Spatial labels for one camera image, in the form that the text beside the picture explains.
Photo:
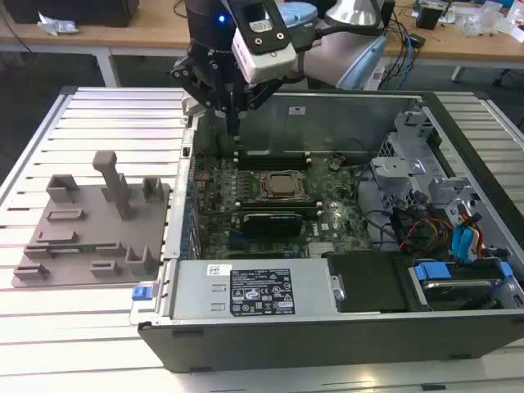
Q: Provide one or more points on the blue case latch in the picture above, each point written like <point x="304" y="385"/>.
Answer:
<point x="142" y="293"/>

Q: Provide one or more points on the crumpled clear plastic wrap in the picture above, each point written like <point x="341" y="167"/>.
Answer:
<point x="57" y="25"/>

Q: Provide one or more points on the black graphics card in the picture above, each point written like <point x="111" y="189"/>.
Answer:
<point x="272" y="223"/>

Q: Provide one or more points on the black cup on desk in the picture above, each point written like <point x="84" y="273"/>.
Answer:
<point x="430" y="16"/>

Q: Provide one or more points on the small black power adapter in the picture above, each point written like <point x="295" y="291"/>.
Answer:
<point x="417" y="40"/>

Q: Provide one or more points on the black plastic air shroud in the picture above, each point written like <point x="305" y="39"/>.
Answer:
<point x="368" y="282"/>

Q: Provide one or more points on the round coin battery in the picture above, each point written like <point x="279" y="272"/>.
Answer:
<point x="335" y="161"/>

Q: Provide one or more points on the grey case corner clip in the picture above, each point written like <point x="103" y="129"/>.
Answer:
<point x="190" y="104"/>

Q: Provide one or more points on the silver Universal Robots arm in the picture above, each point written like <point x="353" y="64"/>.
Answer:
<point x="327" y="57"/>

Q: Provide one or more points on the black open PC case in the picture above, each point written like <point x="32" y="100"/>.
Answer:
<point x="311" y="344"/>

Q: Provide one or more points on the silver power supply unit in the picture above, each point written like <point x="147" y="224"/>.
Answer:
<point x="196" y="294"/>

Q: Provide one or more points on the black RAM slots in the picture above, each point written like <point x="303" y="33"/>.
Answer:
<point x="272" y="160"/>

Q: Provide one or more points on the green motherboard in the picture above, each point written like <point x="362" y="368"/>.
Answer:
<point x="217" y="229"/>

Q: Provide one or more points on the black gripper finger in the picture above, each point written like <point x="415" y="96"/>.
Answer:
<point x="192" y="78"/>
<point x="264" y="92"/>

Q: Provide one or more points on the grey parts rack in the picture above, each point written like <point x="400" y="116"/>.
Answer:
<point x="90" y="229"/>

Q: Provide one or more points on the black box on desk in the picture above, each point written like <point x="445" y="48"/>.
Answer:
<point x="73" y="10"/>

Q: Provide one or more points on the hard disk in blue carrier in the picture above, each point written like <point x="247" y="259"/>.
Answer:
<point x="450" y="282"/>

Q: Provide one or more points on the clear plastic bags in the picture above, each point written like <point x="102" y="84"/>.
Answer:
<point x="483" y="18"/>

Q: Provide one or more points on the grey metal drive cage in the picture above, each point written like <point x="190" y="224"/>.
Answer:
<point x="405" y="172"/>

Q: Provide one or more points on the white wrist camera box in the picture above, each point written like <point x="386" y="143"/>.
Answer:
<point x="266" y="53"/>

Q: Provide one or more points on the wooden desk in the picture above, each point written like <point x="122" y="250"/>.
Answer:
<point x="135" y="34"/>

